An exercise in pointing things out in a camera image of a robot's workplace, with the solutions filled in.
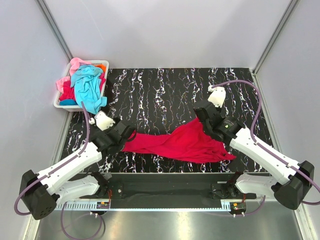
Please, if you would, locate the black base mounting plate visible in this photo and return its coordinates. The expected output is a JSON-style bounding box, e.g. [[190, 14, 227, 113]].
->
[[79, 172, 257, 210]]

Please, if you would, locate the orange t-shirt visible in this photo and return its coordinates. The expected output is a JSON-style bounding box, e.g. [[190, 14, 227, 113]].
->
[[93, 64, 107, 73]]

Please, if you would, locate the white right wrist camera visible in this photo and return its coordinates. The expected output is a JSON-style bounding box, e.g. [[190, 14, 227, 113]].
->
[[207, 85, 226, 108]]

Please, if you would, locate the electronics board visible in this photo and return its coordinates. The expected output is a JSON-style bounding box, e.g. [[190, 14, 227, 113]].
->
[[232, 202, 246, 210], [96, 201, 110, 209]]

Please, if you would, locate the left electronics board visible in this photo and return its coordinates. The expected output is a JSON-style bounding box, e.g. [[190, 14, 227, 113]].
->
[[96, 201, 110, 209]]

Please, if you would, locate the red t-shirt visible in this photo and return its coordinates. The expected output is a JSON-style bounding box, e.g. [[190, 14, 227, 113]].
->
[[123, 119, 236, 164]]

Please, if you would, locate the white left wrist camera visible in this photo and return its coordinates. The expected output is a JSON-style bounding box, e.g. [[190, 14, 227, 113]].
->
[[89, 111, 115, 131]]

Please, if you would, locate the light blue t-shirt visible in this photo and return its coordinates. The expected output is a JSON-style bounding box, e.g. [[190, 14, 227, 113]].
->
[[56, 64, 108, 115]]

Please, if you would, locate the magenta t-shirt in basket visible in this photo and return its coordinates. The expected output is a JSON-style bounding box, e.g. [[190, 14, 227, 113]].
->
[[59, 76, 108, 105]]

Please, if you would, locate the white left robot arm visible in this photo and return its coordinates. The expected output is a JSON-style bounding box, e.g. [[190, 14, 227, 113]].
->
[[19, 118, 136, 220]]

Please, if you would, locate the white slotted cable duct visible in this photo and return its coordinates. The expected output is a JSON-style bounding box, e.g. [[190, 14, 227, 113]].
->
[[64, 201, 231, 213]]

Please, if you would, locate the right electronics board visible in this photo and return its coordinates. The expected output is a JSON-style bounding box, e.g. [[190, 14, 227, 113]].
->
[[232, 202, 246, 210]]

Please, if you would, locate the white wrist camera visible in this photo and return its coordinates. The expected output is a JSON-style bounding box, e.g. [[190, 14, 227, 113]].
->
[[207, 85, 226, 108], [89, 111, 115, 131]]

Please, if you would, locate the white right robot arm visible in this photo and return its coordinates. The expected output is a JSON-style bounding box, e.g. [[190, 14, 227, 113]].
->
[[193, 100, 315, 210]]

